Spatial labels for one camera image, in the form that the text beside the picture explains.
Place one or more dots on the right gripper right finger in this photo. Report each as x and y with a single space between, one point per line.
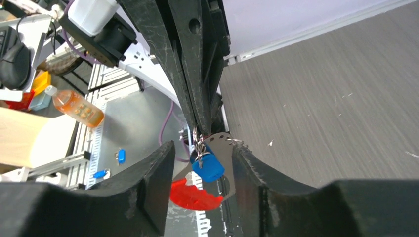
271 204

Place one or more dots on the key with blue tag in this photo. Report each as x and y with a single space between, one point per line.
212 168

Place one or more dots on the silver split keyring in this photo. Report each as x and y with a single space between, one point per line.
199 146

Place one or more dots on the cream chair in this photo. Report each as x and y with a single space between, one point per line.
28 140

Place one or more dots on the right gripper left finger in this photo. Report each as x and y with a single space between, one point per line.
132 203

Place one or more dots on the loose blue key tag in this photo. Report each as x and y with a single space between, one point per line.
120 156

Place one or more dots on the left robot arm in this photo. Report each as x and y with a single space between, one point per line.
105 31

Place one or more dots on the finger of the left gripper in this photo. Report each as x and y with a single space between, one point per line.
204 42
154 20

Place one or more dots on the orange translucent device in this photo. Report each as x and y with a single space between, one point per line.
76 106

